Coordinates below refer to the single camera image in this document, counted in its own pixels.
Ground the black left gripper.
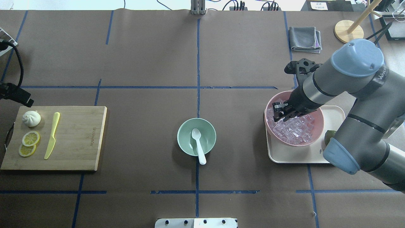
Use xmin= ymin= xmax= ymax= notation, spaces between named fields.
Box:
xmin=0 ymin=83 xmax=34 ymax=108

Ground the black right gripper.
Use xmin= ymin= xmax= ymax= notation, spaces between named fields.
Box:
xmin=272 ymin=58 xmax=321 ymax=122

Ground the white plastic spoon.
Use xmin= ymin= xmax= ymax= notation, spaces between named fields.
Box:
xmin=191 ymin=128 xmax=207 ymax=165

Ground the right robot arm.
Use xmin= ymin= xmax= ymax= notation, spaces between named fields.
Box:
xmin=272 ymin=39 xmax=405 ymax=193

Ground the pink bowl of ice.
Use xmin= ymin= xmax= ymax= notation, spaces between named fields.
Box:
xmin=264 ymin=91 xmax=324 ymax=146

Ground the green bowl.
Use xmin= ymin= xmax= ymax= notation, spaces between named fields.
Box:
xmin=177 ymin=118 xmax=217 ymax=157

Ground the white toy bun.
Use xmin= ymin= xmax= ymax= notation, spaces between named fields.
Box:
xmin=22 ymin=110 xmax=41 ymax=127

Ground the green lime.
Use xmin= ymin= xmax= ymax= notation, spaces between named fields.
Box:
xmin=324 ymin=130 xmax=337 ymax=146

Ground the beige tray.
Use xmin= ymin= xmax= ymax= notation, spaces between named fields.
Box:
xmin=266 ymin=105 xmax=346 ymax=164

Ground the lemon slice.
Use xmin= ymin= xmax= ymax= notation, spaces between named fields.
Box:
xmin=22 ymin=131 xmax=41 ymax=146
xmin=18 ymin=144 xmax=36 ymax=157

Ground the grey folded cloth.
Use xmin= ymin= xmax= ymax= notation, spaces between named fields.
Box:
xmin=288 ymin=27 xmax=322 ymax=54

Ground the yellow plastic knife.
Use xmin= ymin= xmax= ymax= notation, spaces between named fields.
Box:
xmin=44 ymin=112 xmax=60 ymax=160

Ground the wooden stand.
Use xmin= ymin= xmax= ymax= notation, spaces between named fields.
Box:
xmin=334 ymin=0 xmax=382 ymax=43

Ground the black framed box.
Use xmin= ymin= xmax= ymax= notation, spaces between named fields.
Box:
xmin=379 ymin=15 xmax=405 ymax=41

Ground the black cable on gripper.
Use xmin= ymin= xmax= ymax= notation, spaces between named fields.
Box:
xmin=0 ymin=40 xmax=24 ymax=87

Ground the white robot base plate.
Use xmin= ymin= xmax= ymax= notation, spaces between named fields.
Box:
xmin=154 ymin=218 xmax=238 ymax=228

